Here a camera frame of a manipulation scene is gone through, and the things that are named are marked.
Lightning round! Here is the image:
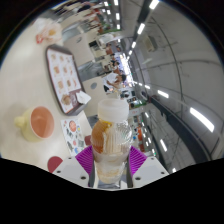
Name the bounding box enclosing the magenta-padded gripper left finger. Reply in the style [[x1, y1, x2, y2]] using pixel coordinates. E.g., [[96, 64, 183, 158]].
[[53, 145, 97, 188]]

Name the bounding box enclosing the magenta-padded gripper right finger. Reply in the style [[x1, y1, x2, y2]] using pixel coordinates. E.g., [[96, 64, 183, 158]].
[[125, 145, 170, 188]]

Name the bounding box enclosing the clear white-capped drink bottle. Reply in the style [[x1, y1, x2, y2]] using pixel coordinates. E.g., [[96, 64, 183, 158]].
[[90, 98, 134, 185]]

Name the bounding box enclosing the flat round red coaster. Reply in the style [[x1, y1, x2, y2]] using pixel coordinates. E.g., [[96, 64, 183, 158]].
[[47, 156, 64, 174]]

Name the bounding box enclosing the colourful sticker sheet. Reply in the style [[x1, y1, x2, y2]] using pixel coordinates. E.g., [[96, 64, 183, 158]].
[[60, 118, 86, 157]]

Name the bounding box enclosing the yellow mug with pink inside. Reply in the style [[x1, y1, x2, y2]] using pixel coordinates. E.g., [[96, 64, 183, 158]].
[[13, 105, 55, 143]]

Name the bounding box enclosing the group of ceiling lights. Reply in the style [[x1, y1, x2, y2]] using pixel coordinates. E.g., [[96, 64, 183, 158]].
[[103, 0, 216, 174]]

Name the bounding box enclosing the white paper napkin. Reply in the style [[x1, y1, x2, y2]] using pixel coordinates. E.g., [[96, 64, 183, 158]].
[[75, 90, 92, 105]]

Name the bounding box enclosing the dark food tray paper liner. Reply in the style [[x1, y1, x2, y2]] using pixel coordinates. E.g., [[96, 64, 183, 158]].
[[45, 44, 92, 116]]

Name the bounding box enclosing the person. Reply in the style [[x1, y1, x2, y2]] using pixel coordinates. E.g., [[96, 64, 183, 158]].
[[103, 72, 127, 93]]

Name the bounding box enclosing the group of cream chairs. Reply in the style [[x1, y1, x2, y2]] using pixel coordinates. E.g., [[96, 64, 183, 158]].
[[63, 33, 112, 114]]

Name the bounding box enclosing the ceiling air conditioner unit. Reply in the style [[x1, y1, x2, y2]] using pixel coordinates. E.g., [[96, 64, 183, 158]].
[[144, 34, 159, 53]]

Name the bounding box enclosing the clear plastic food bag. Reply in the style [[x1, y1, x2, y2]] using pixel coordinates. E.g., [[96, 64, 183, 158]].
[[34, 18, 63, 44]]

